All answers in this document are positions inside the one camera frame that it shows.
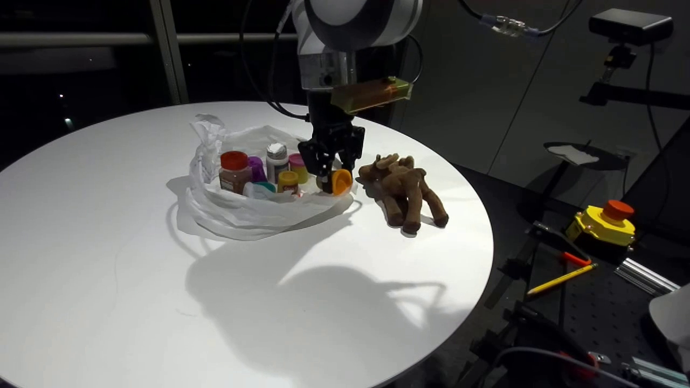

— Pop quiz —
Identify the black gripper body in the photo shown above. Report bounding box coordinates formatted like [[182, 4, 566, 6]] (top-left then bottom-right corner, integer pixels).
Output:
[[305, 88, 367, 150]]

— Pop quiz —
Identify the pink lid dough tub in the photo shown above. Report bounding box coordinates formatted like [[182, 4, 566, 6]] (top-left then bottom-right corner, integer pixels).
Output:
[[287, 152, 310, 182]]

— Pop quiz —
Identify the yellow lid orange tub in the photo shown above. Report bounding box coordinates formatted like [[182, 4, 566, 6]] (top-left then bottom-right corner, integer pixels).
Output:
[[275, 167, 301, 195]]

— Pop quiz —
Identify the yellow block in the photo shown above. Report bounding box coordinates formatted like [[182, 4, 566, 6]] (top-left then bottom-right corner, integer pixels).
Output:
[[329, 167, 355, 199]]

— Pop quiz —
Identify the white lid blue label jar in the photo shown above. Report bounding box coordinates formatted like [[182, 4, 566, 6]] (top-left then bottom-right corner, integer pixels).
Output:
[[264, 141, 290, 182]]

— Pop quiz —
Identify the purple dough tub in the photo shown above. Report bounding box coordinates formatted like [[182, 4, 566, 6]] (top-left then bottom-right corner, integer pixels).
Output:
[[246, 156, 267, 184]]

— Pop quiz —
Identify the teal lid dough tub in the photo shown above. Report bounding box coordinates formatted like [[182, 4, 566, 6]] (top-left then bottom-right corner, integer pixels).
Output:
[[244, 179, 280, 203]]

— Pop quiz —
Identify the brown moose plush toy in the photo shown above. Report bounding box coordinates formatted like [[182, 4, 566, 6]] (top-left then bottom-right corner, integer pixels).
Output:
[[355, 152, 450, 238]]

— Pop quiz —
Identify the red lid spice jar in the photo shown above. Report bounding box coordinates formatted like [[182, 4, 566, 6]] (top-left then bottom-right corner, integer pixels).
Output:
[[218, 150, 252, 197]]

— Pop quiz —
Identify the clear white plastic bag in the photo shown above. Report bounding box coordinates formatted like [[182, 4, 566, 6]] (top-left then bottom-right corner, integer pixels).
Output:
[[170, 115, 361, 244]]

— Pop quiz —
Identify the grey flat plate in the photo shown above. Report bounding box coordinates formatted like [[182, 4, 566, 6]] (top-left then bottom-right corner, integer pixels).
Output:
[[543, 141, 611, 174]]

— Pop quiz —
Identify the metal window railing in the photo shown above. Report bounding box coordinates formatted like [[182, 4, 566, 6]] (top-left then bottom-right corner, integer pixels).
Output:
[[0, 30, 300, 53]]

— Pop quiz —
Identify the yellow pencil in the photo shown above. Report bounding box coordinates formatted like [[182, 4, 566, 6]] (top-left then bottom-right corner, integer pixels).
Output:
[[525, 262, 600, 297]]

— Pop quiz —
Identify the yellow emergency stop button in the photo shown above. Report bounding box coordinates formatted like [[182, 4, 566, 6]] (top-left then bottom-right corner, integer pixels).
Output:
[[564, 199, 638, 249]]

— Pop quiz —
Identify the aluminium extrusion bar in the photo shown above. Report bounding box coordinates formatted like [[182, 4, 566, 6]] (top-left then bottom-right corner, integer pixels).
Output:
[[616, 258, 680, 296]]

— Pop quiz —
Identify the white rounded object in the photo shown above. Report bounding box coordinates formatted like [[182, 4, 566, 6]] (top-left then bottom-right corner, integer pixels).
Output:
[[646, 282, 690, 356]]

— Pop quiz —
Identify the yellowish wrist camera box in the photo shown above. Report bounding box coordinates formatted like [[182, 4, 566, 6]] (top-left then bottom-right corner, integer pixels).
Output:
[[333, 73, 416, 117]]

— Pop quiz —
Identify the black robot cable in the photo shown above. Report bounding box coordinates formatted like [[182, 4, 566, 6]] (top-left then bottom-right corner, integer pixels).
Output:
[[238, 0, 312, 123]]

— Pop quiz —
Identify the metal window post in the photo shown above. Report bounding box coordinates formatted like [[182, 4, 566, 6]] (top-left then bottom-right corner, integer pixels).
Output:
[[147, 0, 190, 109]]

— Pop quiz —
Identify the cable with silver connector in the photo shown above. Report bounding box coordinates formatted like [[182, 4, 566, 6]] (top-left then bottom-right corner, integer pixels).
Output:
[[457, 0, 586, 39]]

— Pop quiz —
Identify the red handled tool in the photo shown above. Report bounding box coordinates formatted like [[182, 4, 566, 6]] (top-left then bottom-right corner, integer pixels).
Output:
[[525, 221, 595, 271]]

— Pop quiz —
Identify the grey floor cable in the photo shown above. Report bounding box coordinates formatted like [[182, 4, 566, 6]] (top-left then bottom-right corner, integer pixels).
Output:
[[494, 344, 642, 388]]

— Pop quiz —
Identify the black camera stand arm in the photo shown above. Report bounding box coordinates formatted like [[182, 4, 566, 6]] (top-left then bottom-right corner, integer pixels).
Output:
[[580, 41, 690, 113]]

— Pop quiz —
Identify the black camera on stand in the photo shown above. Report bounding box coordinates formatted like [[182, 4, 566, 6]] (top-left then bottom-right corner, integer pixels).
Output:
[[588, 6, 675, 47]]

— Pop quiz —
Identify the teal handled screwdriver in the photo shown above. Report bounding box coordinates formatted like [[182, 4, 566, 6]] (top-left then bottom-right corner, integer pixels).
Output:
[[621, 356, 690, 388]]

